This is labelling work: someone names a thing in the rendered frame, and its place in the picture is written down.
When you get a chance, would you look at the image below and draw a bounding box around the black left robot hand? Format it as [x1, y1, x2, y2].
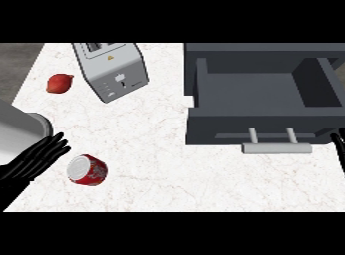
[0, 131, 73, 213]

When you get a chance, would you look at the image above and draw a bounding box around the red can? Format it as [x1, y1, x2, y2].
[65, 153, 110, 187]

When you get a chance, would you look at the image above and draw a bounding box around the dark grey drawer front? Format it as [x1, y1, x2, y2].
[184, 105, 345, 146]

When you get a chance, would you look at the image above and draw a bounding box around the dark grey open drawer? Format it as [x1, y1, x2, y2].
[192, 57, 345, 118]

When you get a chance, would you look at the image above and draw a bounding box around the red round fruit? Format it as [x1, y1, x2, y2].
[45, 73, 76, 95]

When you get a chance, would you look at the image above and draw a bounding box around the silver toaster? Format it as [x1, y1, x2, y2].
[71, 42, 151, 105]

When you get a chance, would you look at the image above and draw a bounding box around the dark grey cabinet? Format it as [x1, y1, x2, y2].
[182, 42, 345, 101]

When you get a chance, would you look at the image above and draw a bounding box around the pale grey drawer handle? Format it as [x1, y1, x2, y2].
[241, 127, 314, 155]

